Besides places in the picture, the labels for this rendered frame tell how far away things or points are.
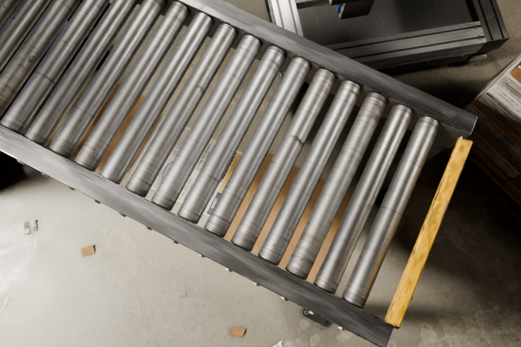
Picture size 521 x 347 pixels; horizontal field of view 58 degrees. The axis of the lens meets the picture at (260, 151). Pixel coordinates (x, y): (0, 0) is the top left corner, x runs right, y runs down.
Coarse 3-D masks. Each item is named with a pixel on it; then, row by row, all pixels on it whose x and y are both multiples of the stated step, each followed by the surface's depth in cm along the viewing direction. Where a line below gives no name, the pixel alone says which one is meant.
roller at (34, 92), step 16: (96, 0) 113; (80, 16) 111; (96, 16) 114; (64, 32) 110; (80, 32) 111; (64, 48) 110; (48, 64) 108; (64, 64) 111; (32, 80) 107; (48, 80) 108; (32, 96) 106; (16, 112) 105; (32, 112) 107; (16, 128) 105
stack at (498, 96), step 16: (512, 64) 149; (512, 80) 131; (496, 96) 141; (512, 96) 135; (480, 112) 154; (496, 112) 146; (512, 112) 140; (480, 128) 160; (496, 128) 153; (512, 128) 146; (480, 144) 166; (496, 144) 159; (512, 144) 152; (480, 160) 172; (496, 160) 165; (512, 160) 158; (480, 176) 183; (496, 176) 173; (512, 176) 164; (496, 192) 181; (512, 192) 170; (512, 208) 180
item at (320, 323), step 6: (336, 294) 173; (300, 312) 171; (306, 312) 171; (306, 318) 170; (312, 318) 170; (318, 318) 170; (324, 318) 170; (312, 324) 170; (318, 324) 170; (324, 324) 170; (330, 324) 170; (324, 330) 170
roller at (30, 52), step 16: (64, 0) 113; (80, 0) 116; (48, 16) 111; (64, 16) 113; (32, 32) 110; (48, 32) 111; (32, 48) 110; (16, 64) 108; (32, 64) 110; (0, 80) 107; (16, 80) 108; (0, 96) 106; (0, 112) 107
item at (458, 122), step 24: (168, 0) 115; (192, 0) 113; (216, 0) 113; (216, 24) 115; (240, 24) 112; (264, 24) 112; (264, 48) 114; (288, 48) 110; (312, 48) 110; (312, 72) 114; (336, 72) 109; (360, 72) 109; (360, 96) 114; (384, 96) 108; (408, 96) 108; (432, 96) 108; (456, 120) 106
